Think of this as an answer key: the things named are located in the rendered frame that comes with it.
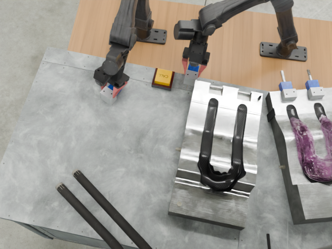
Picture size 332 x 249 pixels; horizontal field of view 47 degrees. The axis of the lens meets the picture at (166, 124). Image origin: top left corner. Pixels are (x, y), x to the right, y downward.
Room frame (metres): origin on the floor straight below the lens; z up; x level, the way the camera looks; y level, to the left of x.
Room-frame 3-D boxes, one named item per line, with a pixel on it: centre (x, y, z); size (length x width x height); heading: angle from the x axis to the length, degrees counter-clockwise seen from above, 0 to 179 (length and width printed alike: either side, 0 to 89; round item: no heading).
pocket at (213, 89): (0.72, -0.17, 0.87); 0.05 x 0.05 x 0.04; 85
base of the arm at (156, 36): (0.99, 0.14, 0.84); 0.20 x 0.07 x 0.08; 90
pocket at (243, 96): (0.71, -0.28, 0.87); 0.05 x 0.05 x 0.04; 85
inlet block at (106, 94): (0.71, 0.21, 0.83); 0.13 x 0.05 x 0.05; 152
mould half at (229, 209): (0.49, -0.20, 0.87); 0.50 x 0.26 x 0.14; 175
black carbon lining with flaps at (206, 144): (0.50, -0.21, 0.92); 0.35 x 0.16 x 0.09; 175
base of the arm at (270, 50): (0.99, -0.46, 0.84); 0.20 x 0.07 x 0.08; 90
